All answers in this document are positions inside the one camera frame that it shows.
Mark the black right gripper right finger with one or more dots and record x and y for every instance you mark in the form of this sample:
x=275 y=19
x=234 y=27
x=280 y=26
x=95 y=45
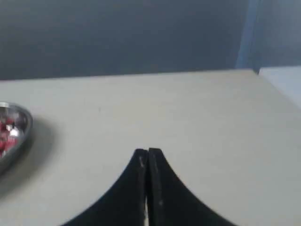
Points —
x=170 y=202

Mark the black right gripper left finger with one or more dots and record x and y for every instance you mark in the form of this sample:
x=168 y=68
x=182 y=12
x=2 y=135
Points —
x=124 y=203

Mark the round steel plate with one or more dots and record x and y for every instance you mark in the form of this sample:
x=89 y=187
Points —
x=16 y=129

